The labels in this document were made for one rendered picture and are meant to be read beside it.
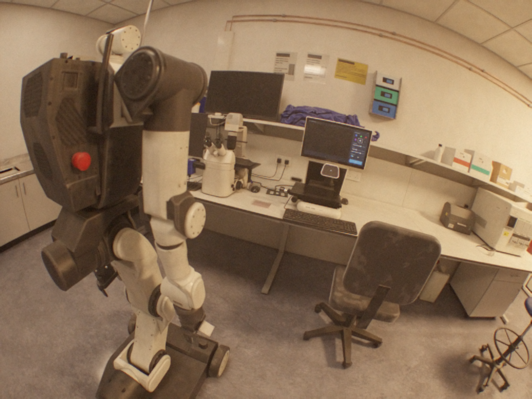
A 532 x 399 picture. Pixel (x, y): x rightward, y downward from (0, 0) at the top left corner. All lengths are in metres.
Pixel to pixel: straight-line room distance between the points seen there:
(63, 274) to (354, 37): 2.47
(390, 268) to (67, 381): 1.78
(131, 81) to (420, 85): 2.30
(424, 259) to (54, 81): 1.24
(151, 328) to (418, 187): 2.24
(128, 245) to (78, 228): 0.15
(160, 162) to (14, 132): 3.00
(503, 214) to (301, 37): 2.39
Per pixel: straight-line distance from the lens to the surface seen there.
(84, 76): 0.46
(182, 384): 1.19
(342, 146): 1.51
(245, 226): 2.39
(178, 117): 0.40
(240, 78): 2.10
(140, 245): 0.66
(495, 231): 2.23
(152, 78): 0.35
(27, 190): 2.81
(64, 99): 0.44
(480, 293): 2.49
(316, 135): 1.50
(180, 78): 0.39
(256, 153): 2.13
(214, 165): 1.42
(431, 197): 2.35
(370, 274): 1.04
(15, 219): 2.84
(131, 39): 0.60
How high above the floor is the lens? 1.27
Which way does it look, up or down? 20 degrees down
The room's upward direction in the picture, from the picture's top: 9 degrees clockwise
